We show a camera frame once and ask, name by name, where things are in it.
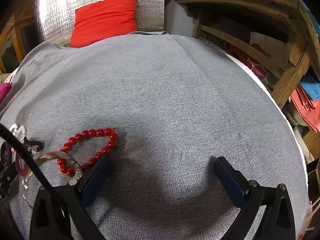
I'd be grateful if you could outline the dotted cardboard box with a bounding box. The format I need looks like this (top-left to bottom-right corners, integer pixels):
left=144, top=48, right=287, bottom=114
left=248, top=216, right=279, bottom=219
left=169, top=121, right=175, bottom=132
left=225, top=31, right=288, bottom=90

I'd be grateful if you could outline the clear bangle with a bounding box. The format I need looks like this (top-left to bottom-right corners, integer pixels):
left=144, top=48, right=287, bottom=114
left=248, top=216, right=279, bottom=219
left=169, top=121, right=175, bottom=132
left=22, top=151, right=83, bottom=208

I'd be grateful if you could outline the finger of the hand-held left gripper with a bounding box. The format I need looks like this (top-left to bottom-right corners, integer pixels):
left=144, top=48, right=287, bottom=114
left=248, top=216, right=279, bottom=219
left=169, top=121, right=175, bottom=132
left=0, top=165, right=18, bottom=198

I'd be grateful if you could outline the grey blanket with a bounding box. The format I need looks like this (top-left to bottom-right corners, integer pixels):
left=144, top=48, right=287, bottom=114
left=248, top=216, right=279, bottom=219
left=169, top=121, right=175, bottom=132
left=0, top=31, right=310, bottom=240

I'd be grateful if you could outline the silver insulation mat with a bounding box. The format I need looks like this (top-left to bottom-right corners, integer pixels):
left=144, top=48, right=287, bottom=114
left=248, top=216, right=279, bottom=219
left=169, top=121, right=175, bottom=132
left=35, top=0, right=165, bottom=48

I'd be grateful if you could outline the pink cushion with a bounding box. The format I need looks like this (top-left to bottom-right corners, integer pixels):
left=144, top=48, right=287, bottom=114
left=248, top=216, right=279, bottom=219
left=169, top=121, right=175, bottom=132
left=0, top=82, right=12, bottom=105

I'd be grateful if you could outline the purple bead bracelet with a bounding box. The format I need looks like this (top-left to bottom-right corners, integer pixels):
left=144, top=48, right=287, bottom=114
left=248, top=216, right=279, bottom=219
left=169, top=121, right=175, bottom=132
left=0, top=142, right=15, bottom=168

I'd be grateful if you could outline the white bead bracelet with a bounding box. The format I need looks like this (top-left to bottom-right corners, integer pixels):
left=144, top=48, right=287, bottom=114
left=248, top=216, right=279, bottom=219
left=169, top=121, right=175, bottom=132
left=9, top=123, right=27, bottom=138

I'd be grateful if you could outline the red cushion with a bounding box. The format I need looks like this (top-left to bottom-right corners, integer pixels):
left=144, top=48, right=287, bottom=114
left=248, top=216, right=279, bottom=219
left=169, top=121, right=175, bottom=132
left=70, top=0, right=137, bottom=48

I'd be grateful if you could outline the blue paper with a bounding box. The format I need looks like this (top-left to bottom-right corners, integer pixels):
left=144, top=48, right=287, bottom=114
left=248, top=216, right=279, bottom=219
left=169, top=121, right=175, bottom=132
left=299, top=74, right=320, bottom=101

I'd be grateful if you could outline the wooden cabinet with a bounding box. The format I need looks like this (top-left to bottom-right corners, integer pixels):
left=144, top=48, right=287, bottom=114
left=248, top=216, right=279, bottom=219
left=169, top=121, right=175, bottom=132
left=0, top=2, right=38, bottom=73

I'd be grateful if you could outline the black cord with ring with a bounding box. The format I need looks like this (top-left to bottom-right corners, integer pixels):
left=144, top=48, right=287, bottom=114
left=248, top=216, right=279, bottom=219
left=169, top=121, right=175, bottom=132
left=24, top=137, right=44, bottom=155

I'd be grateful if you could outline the red bead bracelet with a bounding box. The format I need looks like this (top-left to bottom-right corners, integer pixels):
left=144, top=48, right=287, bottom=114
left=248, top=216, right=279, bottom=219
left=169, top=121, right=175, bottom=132
left=57, top=127, right=118, bottom=177

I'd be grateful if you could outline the wooden shelf frame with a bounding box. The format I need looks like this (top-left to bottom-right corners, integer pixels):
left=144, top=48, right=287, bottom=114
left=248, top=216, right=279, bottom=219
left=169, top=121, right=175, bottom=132
left=172, top=0, right=320, bottom=108

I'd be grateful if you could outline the black cable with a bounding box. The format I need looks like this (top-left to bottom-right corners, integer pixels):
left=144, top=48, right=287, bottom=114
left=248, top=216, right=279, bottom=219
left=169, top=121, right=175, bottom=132
left=0, top=123, right=107, bottom=240

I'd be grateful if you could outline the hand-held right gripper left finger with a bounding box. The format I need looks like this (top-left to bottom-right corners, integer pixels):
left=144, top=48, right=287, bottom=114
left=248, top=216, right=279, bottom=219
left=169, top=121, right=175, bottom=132
left=29, top=156, right=113, bottom=240

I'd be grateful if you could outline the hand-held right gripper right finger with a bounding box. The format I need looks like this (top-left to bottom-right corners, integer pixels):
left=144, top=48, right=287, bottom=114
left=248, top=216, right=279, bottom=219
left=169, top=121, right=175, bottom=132
left=214, top=156, right=297, bottom=240

